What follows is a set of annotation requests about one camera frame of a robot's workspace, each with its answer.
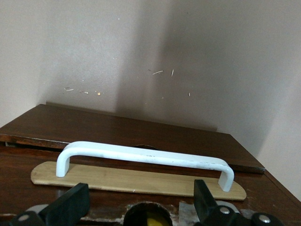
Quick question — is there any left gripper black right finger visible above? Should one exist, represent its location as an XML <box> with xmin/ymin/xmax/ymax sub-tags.
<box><xmin>194</xmin><ymin>180</ymin><xmax>285</xmax><ymax>226</ymax></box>

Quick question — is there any dark wooden drawer cabinet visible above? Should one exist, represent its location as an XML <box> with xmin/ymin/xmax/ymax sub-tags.
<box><xmin>0</xmin><ymin>103</ymin><xmax>265</xmax><ymax>175</ymax></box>

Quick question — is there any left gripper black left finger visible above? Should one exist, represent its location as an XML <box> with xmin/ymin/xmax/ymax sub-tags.
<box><xmin>7</xmin><ymin>183</ymin><xmax>91</xmax><ymax>226</ymax></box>

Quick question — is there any yellow cube block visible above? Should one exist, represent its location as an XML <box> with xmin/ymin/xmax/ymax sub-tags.
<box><xmin>147</xmin><ymin>218</ymin><xmax>165</xmax><ymax>226</ymax></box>

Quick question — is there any light wooden handle plate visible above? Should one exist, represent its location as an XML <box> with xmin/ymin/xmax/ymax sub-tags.
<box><xmin>31</xmin><ymin>161</ymin><xmax>247</xmax><ymax>201</ymax></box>

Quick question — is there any white drawer handle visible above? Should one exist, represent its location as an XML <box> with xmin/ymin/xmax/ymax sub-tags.
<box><xmin>55</xmin><ymin>141</ymin><xmax>235</xmax><ymax>193</ymax></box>

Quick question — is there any wooden drawer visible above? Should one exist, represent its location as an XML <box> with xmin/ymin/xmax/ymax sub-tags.
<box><xmin>0</xmin><ymin>141</ymin><xmax>301</xmax><ymax>226</ymax></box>

